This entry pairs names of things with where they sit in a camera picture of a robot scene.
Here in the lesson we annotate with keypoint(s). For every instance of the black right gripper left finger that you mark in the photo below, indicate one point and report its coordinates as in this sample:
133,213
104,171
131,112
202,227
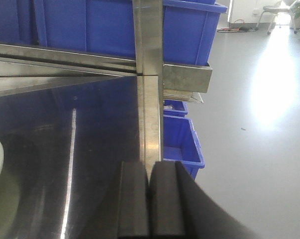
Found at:
133,211

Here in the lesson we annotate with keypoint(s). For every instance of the stainless steel shelf rack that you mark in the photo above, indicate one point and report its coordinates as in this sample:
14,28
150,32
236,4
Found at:
69,119

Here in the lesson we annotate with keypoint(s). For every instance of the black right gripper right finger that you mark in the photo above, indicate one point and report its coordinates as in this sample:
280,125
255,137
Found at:
180,209

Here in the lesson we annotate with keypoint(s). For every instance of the metal chair frame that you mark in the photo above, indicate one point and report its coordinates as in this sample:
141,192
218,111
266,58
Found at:
273,10

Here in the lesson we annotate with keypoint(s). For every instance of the small blue bin behind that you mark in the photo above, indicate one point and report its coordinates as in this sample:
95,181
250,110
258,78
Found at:
175,108

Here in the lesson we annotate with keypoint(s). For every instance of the blue bin on floor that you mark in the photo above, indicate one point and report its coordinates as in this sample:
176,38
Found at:
181,143

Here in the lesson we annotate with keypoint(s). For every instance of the large blue plastic bin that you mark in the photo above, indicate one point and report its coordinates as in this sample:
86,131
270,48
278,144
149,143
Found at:
106,26

